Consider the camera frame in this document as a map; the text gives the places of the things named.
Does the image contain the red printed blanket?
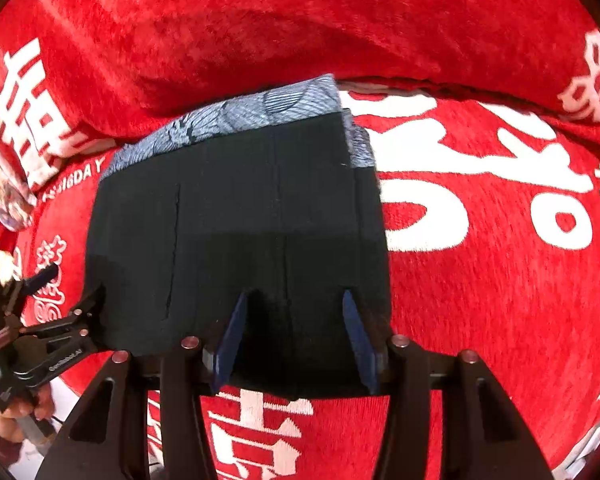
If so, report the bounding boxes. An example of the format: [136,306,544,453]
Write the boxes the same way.
[0,0,600,480]

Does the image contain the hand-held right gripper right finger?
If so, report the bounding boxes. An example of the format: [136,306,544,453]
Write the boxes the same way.
[342,289,555,480]

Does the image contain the black pants with grey waistband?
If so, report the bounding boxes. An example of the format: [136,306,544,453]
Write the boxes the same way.
[84,74,392,401]

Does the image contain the printed plastic packet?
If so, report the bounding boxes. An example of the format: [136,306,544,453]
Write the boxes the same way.
[0,125,38,233]

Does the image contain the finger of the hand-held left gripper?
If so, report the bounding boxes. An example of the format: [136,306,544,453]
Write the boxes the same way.
[17,283,106,357]
[2,262,62,312]

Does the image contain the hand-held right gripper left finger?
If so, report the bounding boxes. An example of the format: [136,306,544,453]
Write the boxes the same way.
[34,291,249,480]

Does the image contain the person's left hand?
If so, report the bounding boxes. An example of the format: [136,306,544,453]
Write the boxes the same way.
[0,386,57,445]

